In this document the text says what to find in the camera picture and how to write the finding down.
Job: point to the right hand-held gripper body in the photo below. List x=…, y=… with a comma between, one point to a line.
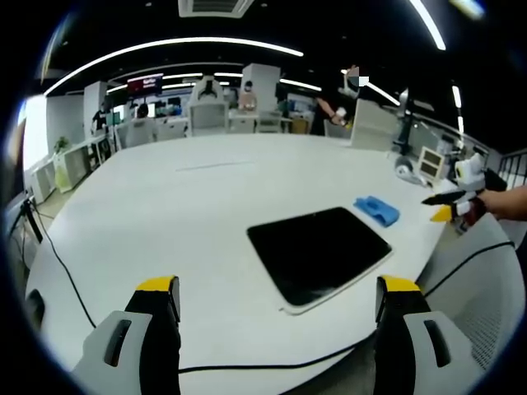
x=469, y=170

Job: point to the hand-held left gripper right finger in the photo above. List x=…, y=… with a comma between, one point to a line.
x=420, y=329

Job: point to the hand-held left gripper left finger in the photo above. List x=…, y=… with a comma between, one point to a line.
x=123, y=329

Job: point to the blue cleaning cloth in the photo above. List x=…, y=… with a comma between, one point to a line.
x=376, y=210

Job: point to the black tablet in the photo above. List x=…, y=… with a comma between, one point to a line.
x=317, y=251

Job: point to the person's right hand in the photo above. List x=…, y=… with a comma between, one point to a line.
x=490, y=205

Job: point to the wooden framed box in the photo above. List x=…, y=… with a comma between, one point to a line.
x=431, y=162

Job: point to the black railing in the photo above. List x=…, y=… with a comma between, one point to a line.
x=512, y=166

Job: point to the white roll holder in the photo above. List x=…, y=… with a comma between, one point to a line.
x=405, y=168

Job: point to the white upright panel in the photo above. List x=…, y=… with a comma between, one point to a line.
x=372, y=125

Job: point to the black stand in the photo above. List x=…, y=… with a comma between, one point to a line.
x=31, y=214

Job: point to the yellow-green bag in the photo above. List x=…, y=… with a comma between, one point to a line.
x=62, y=177

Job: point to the white high-back office chair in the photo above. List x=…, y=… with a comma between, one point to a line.
x=207, y=107

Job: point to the long ceiling light strip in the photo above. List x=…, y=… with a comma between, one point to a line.
x=164, y=44

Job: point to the ceiling air vent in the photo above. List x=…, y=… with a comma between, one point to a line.
x=212, y=8

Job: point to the red wall screen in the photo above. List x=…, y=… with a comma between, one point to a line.
x=145, y=83

